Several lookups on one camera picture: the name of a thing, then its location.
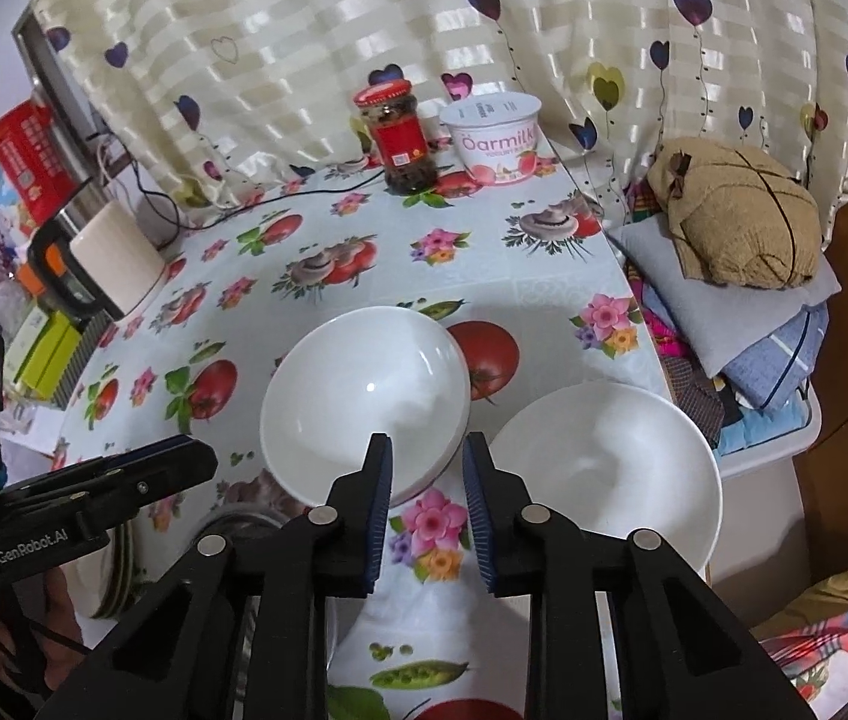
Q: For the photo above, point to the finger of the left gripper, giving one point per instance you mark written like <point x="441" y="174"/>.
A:
<point x="117" y="485"/>

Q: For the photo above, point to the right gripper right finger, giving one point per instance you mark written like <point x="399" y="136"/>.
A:
<point x="680" y="652"/>

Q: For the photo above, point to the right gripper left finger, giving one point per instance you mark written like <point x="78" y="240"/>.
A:
<point x="175" y="655"/>

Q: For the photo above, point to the stainless steel bowl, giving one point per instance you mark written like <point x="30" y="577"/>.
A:
<point x="243" y="524"/>

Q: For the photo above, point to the white bowl blue rim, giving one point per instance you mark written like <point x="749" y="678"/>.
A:
<point x="378" y="370"/>

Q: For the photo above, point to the beige plate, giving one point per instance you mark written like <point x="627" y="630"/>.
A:
<point x="101" y="584"/>

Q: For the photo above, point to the person's left hand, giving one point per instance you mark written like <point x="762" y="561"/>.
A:
<point x="59" y="616"/>

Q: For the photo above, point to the lime green box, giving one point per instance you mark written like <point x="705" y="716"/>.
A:
<point x="42" y="371"/>

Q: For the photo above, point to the striped black white tray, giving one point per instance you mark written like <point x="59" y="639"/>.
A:
<point x="73" y="370"/>

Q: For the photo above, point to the white flat box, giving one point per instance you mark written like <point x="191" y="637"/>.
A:
<point x="20" y="348"/>

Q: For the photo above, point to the white electric kettle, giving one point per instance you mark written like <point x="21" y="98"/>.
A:
<point x="93" y="258"/>

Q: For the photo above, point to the folded blue grey cloths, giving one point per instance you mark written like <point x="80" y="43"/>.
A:
<point x="763" y="343"/>

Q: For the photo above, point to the red snack package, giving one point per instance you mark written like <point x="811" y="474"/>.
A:
<point x="33" y="166"/>

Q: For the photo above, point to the floral fruit tablecloth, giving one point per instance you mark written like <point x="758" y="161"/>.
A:
<point x="286" y="337"/>

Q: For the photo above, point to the heart pattern curtain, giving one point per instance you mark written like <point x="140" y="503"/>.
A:
<point x="218" y="97"/>

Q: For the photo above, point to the burlap brown cushion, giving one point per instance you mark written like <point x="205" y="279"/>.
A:
<point x="736" y="215"/>

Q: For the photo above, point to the red lid sauce jar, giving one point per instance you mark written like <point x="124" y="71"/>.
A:
<point x="389" y="111"/>

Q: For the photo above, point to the white yogurt tub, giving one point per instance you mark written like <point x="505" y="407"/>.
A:
<point x="496" y="136"/>

